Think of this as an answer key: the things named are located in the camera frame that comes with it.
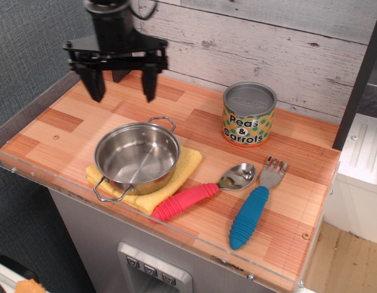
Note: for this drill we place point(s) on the black vertical post right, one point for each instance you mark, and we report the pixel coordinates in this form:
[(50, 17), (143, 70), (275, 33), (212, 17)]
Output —
[(357, 92)]

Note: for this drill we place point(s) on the black vertical post left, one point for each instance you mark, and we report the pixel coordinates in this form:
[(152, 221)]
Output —
[(118, 75)]

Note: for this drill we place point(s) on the silver dispenser button panel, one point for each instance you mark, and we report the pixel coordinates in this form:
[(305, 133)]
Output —
[(151, 270)]

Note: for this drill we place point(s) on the grey toy fridge cabinet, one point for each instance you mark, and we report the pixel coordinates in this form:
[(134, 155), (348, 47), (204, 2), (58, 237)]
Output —
[(97, 235)]

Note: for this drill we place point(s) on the red handled spoon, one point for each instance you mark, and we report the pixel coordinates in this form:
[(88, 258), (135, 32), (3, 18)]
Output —
[(236, 178)]

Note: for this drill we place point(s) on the yellow folded rag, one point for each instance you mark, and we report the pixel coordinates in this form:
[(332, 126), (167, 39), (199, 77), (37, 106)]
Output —
[(187, 163)]

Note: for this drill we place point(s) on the silver metal pot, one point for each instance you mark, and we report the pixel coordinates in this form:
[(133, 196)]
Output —
[(136, 159)]

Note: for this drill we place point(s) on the peas and carrots can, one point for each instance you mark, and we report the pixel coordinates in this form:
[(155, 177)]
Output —
[(248, 113)]

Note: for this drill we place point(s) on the clear acrylic guard rail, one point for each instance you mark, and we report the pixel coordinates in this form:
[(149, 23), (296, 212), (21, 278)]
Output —
[(312, 86)]

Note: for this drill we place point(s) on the black vertical post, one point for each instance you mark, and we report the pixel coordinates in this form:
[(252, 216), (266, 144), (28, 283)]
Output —
[(357, 92), (118, 75)]

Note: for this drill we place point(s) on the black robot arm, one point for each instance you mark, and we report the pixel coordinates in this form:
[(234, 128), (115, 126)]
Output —
[(108, 4)]

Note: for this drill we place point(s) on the orange object bottom left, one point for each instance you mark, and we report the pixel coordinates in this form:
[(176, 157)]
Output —
[(29, 286)]

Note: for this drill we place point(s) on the blue handled fork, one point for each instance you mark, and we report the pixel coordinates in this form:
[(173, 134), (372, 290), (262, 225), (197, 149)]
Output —
[(246, 220)]

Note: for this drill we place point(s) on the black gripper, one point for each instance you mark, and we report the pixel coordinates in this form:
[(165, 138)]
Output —
[(116, 45)]

